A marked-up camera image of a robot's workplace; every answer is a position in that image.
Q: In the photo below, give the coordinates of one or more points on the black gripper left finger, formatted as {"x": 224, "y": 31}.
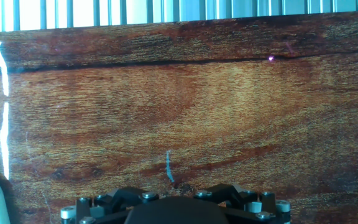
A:
{"x": 104, "y": 205}

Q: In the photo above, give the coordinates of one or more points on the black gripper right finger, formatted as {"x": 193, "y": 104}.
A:
{"x": 247, "y": 202}

